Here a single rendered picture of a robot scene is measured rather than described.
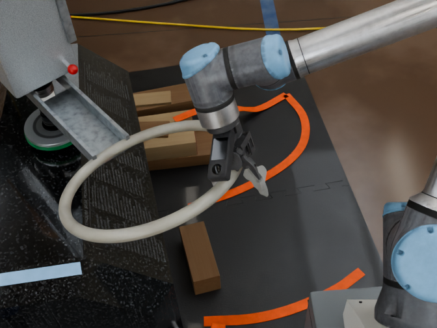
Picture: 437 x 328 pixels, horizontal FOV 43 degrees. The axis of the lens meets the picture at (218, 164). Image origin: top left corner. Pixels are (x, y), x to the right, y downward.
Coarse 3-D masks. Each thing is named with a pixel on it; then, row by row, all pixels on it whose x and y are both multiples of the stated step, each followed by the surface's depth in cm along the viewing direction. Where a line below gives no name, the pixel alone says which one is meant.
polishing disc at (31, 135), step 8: (32, 120) 198; (40, 120) 197; (24, 128) 195; (32, 128) 195; (40, 128) 195; (32, 136) 193; (40, 136) 192; (48, 136) 192; (56, 136) 192; (64, 136) 192; (40, 144) 190; (48, 144) 190; (56, 144) 190
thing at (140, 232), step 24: (192, 120) 154; (120, 144) 157; (96, 168) 153; (72, 192) 143; (216, 192) 122; (72, 216) 133; (168, 216) 119; (192, 216) 120; (96, 240) 122; (120, 240) 120
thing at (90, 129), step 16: (64, 80) 175; (32, 96) 172; (64, 96) 176; (80, 96) 171; (48, 112) 166; (64, 112) 171; (80, 112) 171; (96, 112) 166; (64, 128) 160; (80, 128) 166; (96, 128) 165; (112, 128) 162; (80, 144) 156; (96, 144) 161; (112, 144) 160
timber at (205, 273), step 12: (180, 228) 257; (192, 228) 257; (204, 228) 257; (192, 240) 253; (204, 240) 253; (192, 252) 249; (204, 252) 249; (192, 264) 245; (204, 264) 245; (216, 264) 244; (192, 276) 241; (204, 276) 241; (216, 276) 241; (204, 288) 246; (216, 288) 248
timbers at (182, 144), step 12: (144, 120) 296; (156, 120) 296; (168, 120) 296; (180, 132) 289; (192, 132) 289; (144, 144) 285; (156, 144) 285; (168, 144) 284; (180, 144) 284; (192, 144) 286; (156, 156) 289; (168, 156) 290; (180, 156) 291
